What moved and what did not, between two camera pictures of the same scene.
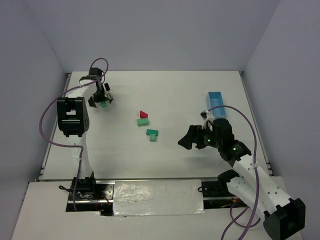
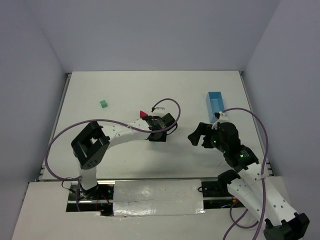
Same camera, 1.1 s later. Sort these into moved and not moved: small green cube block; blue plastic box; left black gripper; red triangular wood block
Moved: left black gripper
Not moved: blue plastic box; red triangular wood block; small green cube block
